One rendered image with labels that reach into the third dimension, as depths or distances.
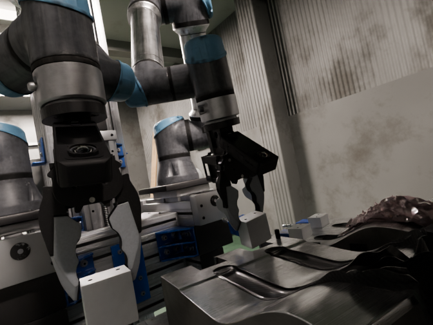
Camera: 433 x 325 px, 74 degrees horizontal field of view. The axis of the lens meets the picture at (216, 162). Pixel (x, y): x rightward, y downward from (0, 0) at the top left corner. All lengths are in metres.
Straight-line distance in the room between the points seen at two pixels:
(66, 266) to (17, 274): 0.37
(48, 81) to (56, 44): 0.04
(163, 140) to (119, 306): 0.72
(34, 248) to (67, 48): 0.46
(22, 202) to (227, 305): 0.59
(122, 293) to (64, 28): 0.29
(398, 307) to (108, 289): 0.26
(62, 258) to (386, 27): 3.28
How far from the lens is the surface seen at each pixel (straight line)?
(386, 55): 3.33
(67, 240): 0.35
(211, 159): 0.55
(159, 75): 0.63
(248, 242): 0.57
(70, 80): 0.36
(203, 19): 0.96
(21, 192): 0.85
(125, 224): 0.35
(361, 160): 3.38
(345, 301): 0.25
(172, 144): 0.99
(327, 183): 3.61
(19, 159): 0.87
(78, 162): 0.27
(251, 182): 0.56
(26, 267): 0.72
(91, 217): 0.97
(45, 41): 0.38
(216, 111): 0.52
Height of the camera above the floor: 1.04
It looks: 2 degrees up
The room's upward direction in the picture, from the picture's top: 11 degrees counter-clockwise
